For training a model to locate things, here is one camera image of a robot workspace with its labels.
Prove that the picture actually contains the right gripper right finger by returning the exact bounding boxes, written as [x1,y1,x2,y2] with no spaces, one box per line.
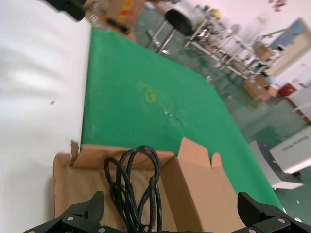
[233,192,311,233]

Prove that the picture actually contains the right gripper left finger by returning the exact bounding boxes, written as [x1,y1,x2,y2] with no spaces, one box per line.
[24,191,117,233]

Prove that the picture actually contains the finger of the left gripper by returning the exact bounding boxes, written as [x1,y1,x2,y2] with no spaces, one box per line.
[40,0,86,22]

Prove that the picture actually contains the cardboard box with oval hole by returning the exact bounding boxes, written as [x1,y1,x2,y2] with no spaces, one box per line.
[53,137,246,233]

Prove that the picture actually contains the black power cable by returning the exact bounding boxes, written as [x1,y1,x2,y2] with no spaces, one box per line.
[104,145,163,233]

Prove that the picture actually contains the cardboard box with red tape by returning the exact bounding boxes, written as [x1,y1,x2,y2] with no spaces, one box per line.
[105,0,144,41]

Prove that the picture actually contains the large open cardboard box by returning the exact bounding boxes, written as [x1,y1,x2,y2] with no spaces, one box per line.
[242,75,277,100]

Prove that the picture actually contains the small open cardboard box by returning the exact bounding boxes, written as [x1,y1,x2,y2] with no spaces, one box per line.
[254,45,275,61]

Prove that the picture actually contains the green table cloth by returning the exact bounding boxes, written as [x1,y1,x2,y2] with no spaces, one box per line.
[81,26,284,212]

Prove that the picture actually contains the black round stool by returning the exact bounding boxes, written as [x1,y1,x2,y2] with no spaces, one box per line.
[152,9,195,53]

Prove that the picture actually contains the red bin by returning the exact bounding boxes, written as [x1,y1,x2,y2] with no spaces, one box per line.
[278,83,297,97]

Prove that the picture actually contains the white pipe rack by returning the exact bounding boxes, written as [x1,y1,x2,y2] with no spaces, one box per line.
[186,14,270,80]

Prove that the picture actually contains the beige door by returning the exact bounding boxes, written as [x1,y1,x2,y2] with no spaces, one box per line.
[288,18,311,49]

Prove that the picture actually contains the white pedestal robot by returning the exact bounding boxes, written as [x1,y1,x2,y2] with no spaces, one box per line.
[249,126,311,191]

